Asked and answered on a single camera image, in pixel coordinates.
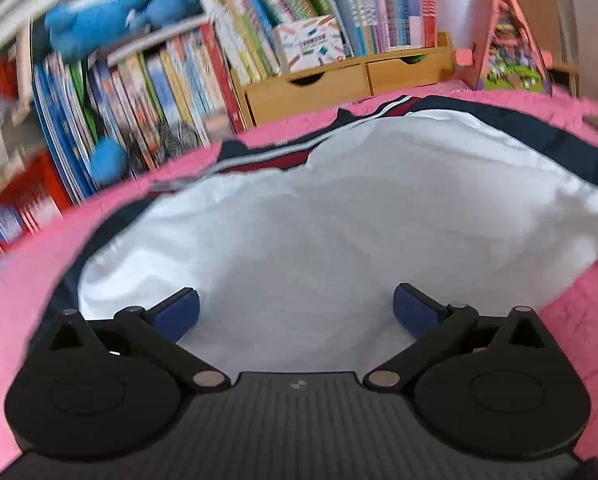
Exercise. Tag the pink bunny print blanket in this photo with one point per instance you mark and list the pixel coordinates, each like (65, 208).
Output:
(19, 310)

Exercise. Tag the row of colourful books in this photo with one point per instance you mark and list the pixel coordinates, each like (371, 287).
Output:
(179, 90)

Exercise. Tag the blue plush toy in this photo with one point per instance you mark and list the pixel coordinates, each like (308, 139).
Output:
(104, 15)

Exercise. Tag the white printed pencil box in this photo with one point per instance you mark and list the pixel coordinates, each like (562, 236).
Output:
(311, 42)

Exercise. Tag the red plastic crate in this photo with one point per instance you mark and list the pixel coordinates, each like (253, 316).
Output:
(34, 195)

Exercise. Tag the navy and white jacket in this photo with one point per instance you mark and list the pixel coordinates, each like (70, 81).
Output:
(329, 220)

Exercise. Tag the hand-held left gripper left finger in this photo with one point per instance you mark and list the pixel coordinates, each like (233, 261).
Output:
(179, 312)

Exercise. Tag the blue plush ball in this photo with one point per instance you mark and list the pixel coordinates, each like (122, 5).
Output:
(108, 162)

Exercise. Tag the wooden drawer organizer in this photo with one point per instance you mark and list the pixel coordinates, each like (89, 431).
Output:
(329, 85)

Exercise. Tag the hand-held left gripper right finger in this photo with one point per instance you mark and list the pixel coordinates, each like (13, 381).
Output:
(414, 312)

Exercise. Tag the pink toy house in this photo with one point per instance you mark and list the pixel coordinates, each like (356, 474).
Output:
(504, 40)

